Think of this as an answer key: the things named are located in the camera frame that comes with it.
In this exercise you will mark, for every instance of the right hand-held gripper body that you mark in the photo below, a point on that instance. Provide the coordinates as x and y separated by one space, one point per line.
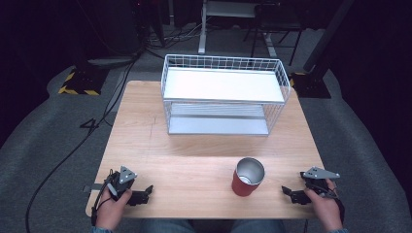
319 179

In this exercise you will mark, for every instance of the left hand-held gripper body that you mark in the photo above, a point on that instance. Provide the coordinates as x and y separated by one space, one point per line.
124 177

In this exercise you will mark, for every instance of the red metal cup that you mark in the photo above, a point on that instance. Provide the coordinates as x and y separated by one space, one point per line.
247 177

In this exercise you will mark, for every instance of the person's right hand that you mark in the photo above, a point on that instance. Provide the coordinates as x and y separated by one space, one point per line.
324 210

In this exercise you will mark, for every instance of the person's left hand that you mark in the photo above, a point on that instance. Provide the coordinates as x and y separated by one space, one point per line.
111 210

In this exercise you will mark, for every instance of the person's right leg in jeans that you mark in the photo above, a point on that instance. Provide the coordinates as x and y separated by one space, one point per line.
257 226

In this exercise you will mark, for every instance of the black base with hazard tape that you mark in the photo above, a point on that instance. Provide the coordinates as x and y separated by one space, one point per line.
82 81
311 85

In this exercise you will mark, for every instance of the grey flat stand base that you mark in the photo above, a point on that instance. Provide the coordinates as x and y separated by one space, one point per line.
111 60

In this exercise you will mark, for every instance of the black slanted stand pole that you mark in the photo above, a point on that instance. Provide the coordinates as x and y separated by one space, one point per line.
327 35

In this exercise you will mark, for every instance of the black chair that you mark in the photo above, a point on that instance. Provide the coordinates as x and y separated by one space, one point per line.
275 22

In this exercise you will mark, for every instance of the white desk frame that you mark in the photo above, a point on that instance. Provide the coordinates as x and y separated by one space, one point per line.
207 19

